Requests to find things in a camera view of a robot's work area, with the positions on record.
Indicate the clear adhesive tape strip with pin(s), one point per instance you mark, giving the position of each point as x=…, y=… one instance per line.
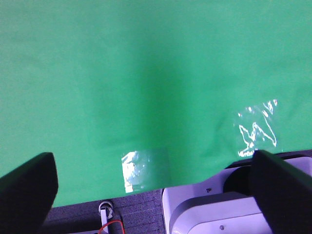
x=255, y=128

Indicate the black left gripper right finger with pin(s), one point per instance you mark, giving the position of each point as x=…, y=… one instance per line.
x=283, y=193

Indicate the clear tape patch left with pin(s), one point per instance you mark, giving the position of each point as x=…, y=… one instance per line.
x=146, y=170

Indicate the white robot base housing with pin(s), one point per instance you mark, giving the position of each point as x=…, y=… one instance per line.
x=222, y=204

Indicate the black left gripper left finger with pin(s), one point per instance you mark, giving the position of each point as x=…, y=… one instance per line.
x=27, y=194

